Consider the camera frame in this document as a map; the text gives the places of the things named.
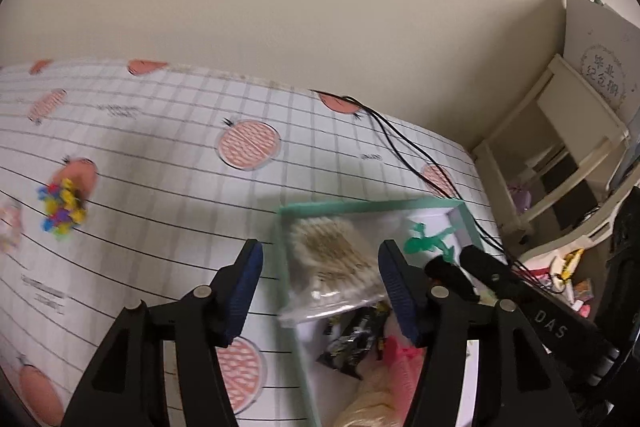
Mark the green plastic figure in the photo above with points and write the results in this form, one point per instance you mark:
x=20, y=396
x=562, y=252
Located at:
x=420, y=242

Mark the cotton swab bag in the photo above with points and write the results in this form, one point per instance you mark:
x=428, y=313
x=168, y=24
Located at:
x=332, y=269

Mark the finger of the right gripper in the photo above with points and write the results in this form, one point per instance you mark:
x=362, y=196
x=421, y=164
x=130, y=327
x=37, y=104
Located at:
x=449, y=275
x=494, y=274

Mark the pink comb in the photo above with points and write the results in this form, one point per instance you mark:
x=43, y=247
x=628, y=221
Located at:
x=404, y=364

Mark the white commemorative book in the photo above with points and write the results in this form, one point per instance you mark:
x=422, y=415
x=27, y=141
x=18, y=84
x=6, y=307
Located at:
x=604, y=48

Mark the cream shelf unit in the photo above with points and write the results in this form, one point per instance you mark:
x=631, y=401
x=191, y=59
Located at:
x=547, y=167

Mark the black gold action figure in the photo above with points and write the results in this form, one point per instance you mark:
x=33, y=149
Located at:
x=361, y=334

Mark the cream lace scrunchie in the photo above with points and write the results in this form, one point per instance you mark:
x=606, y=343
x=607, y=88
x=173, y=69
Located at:
x=374, y=403

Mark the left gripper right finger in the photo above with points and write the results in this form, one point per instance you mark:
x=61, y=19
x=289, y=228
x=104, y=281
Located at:
x=486, y=358

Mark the colourful bead toy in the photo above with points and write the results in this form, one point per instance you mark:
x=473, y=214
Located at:
x=63, y=206

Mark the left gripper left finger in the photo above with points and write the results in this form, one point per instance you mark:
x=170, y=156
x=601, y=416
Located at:
x=124, y=383

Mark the white tray with green rim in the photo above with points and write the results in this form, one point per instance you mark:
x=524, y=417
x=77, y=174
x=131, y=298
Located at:
x=327, y=393

